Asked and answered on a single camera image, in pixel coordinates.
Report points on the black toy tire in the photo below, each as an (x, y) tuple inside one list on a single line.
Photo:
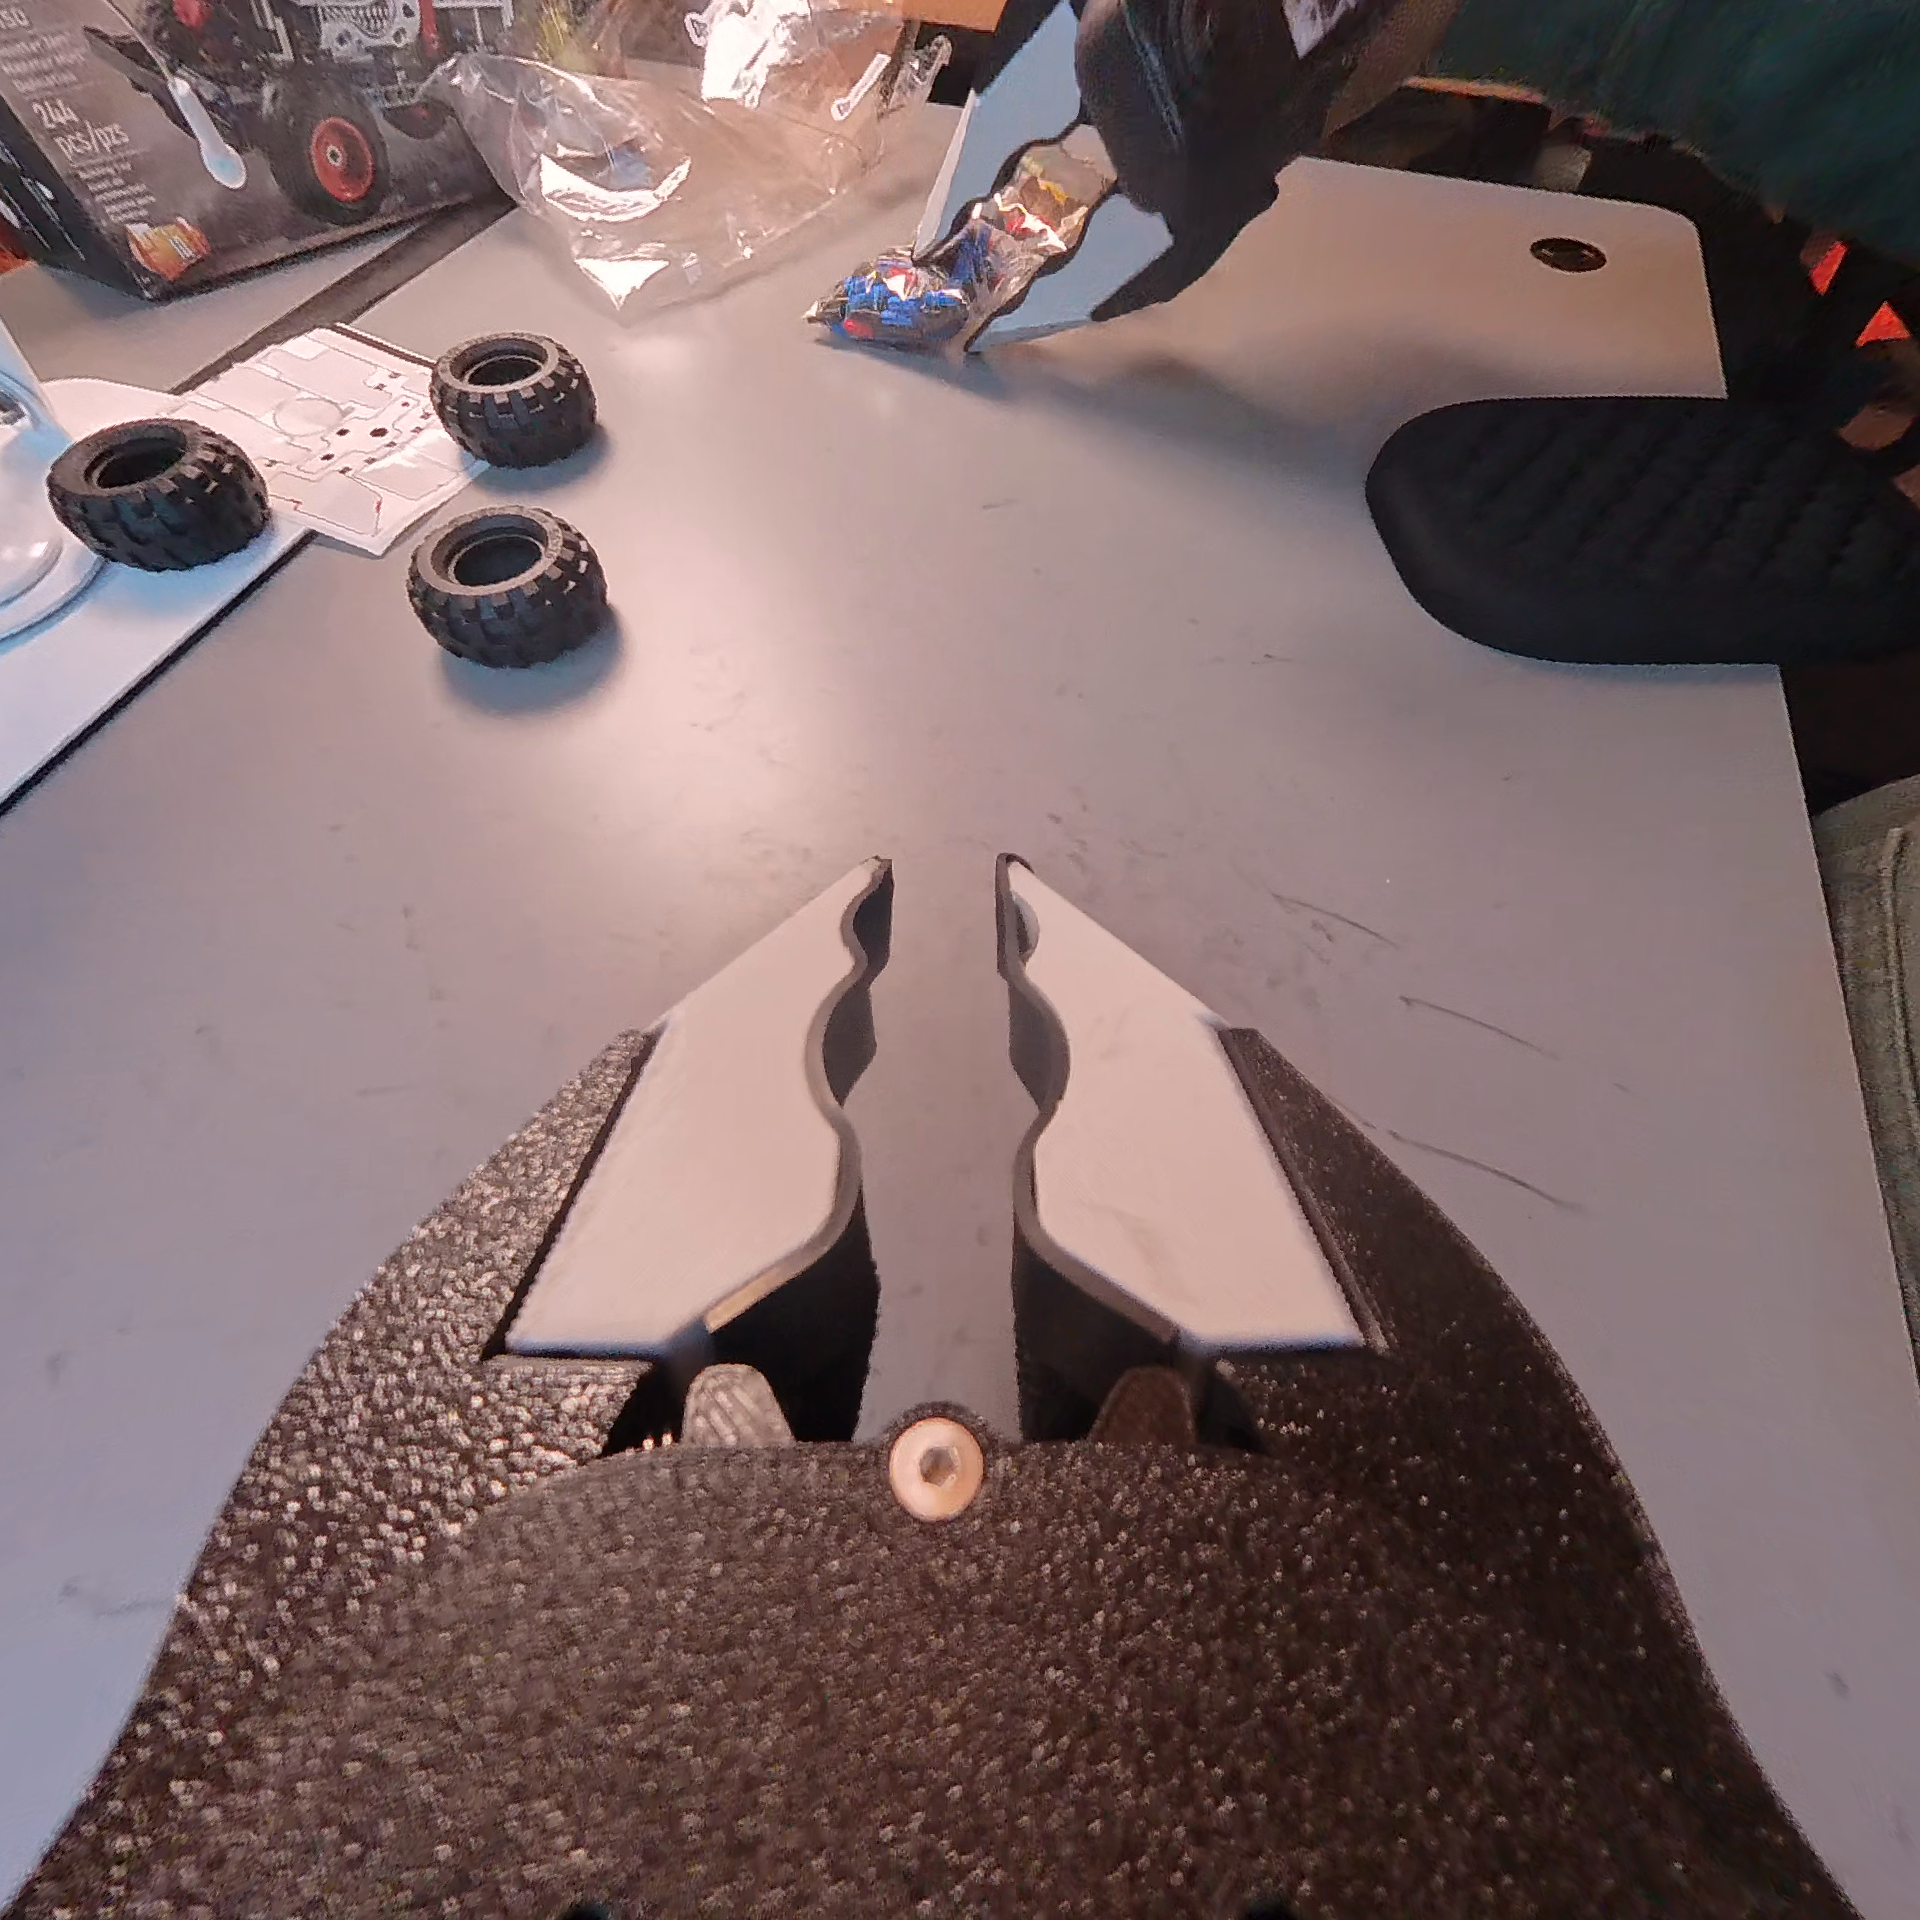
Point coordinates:
[(451, 600), (458, 405), (91, 524)]

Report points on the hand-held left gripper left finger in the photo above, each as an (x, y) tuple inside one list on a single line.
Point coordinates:
[(691, 1172)]

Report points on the white stand base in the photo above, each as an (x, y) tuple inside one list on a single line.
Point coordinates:
[(121, 648)]

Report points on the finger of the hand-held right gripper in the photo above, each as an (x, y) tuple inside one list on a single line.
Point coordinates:
[(1186, 240)]

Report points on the toy truck box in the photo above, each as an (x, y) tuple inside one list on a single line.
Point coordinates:
[(181, 120)]

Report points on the small bag of toy pins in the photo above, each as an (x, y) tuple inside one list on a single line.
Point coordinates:
[(901, 301)]

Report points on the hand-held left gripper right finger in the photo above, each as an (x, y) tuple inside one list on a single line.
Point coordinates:
[(1186, 1184)]

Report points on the person's torso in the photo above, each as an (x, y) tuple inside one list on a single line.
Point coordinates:
[(1876, 993)]

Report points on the person's right forearm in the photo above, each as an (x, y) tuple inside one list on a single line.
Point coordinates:
[(1683, 90)]

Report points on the white sticker sheet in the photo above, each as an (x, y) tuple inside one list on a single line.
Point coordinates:
[(332, 436)]

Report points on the large clear plastic bag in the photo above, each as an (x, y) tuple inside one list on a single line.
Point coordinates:
[(691, 151)]

